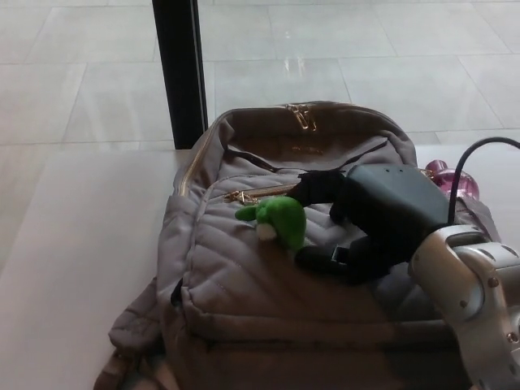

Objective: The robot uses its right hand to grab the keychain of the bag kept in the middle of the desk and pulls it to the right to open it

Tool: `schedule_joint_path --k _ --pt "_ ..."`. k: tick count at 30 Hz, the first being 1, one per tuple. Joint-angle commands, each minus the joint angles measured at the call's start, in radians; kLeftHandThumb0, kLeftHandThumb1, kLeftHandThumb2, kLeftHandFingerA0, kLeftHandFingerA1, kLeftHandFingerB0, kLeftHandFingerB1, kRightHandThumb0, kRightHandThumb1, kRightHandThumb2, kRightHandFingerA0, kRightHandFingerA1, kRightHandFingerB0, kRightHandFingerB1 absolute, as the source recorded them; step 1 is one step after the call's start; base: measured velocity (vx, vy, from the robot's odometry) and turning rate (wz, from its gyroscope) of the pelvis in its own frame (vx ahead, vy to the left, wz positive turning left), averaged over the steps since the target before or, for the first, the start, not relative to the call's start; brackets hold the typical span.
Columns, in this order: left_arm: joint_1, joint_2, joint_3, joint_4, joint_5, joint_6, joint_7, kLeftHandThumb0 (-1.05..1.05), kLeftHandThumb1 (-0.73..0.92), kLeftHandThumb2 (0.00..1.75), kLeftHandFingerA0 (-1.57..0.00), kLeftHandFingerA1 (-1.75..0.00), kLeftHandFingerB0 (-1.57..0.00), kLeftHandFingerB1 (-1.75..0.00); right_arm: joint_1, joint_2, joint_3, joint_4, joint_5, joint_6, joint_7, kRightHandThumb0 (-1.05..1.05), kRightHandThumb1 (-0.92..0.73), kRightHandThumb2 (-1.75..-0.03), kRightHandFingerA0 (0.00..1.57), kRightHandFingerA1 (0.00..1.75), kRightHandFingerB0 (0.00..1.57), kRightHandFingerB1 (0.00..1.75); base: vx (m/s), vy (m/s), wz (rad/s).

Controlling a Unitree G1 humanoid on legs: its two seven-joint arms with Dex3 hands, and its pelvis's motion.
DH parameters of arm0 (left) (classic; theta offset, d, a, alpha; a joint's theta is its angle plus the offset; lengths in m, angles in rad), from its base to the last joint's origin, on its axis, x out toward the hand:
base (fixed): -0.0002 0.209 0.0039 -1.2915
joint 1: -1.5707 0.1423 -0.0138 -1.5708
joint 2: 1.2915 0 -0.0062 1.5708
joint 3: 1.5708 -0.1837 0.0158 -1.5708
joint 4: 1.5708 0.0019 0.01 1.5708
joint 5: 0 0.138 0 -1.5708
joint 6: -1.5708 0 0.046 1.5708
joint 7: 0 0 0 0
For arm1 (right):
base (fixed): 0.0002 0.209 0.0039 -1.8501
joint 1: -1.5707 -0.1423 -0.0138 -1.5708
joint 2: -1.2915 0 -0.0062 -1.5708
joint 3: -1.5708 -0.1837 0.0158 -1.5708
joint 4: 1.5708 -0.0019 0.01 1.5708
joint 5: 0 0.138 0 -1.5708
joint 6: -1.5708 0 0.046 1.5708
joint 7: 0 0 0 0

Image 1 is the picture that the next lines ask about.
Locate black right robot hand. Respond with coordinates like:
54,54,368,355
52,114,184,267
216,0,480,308
294,164,446,286

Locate green plush keychain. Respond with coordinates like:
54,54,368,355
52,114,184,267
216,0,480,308
234,195,308,253

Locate pink transparent water bottle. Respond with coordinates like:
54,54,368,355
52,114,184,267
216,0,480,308
425,159,482,200

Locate grey quilted backpack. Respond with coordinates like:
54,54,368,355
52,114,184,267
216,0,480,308
91,102,505,390

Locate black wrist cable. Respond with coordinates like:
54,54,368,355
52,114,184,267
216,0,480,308
440,137,520,227

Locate black vertical window frame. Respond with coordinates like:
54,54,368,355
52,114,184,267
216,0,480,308
151,0,210,150

